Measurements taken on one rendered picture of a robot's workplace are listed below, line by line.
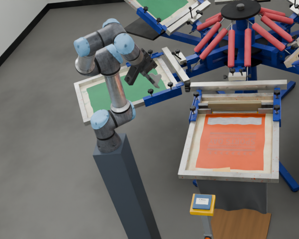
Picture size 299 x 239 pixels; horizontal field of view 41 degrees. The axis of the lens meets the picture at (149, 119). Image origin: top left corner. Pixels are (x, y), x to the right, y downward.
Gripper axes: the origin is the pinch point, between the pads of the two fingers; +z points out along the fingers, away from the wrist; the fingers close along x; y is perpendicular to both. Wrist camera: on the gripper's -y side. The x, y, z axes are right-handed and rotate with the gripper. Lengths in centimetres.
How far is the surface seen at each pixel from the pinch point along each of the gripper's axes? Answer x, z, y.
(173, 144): 58, 213, -20
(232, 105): -3, 95, 31
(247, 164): -42, 80, 8
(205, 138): -8, 89, 2
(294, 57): -5, 106, 87
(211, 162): -26, 79, -6
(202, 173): -30, 70, -15
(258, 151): -39, 86, 19
